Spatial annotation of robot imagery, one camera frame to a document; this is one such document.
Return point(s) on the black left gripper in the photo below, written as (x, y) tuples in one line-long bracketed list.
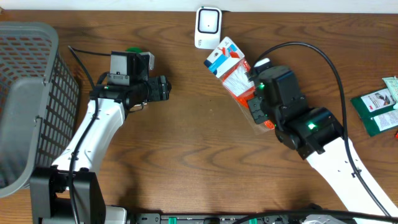
[(165, 88)]

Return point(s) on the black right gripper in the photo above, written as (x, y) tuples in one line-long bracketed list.
[(257, 109)]

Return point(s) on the green lid white jar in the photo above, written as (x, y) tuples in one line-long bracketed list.
[(135, 50)]

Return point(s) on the red dustpan brush package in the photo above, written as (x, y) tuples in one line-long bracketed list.
[(228, 64)]

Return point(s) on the green grip gloves package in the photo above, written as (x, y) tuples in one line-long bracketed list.
[(376, 111)]

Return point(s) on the pale green wipes packet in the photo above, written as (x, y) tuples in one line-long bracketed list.
[(392, 85)]

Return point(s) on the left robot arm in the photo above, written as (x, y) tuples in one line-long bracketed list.
[(68, 191)]

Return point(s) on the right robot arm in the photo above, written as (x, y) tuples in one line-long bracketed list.
[(319, 138)]

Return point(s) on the white barcode scanner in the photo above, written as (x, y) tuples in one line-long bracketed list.
[(207, 28)]

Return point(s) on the grey plastic mesh basket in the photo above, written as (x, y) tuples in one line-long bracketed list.
[(39, 102)]

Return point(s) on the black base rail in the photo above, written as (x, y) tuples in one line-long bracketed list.
[(155, 218)]

